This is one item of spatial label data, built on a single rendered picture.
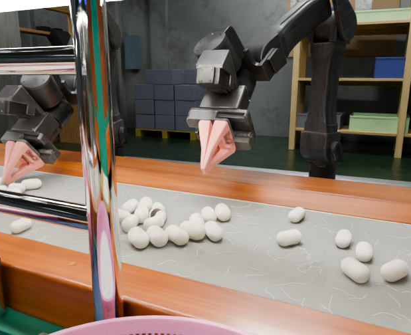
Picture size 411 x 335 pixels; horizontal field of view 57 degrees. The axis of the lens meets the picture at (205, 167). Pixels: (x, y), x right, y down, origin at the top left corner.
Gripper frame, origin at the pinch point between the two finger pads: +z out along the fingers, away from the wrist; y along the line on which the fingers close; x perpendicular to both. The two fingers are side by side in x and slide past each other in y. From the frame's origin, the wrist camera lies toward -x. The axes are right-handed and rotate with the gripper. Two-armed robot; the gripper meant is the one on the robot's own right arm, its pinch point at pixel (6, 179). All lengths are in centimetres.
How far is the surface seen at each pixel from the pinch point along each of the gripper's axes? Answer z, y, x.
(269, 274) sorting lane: 8, 53, -4
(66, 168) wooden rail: -9.6, 1.0, 9.4
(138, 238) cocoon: 8.0, 37.5, -6.5
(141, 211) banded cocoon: 2.2, 32.6, -1.9
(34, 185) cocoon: -0.7, 5.1, 2.0
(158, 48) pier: -433, -302, 294
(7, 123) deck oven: -171, -354, 200
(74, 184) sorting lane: -4.7, 8.6, 6.8
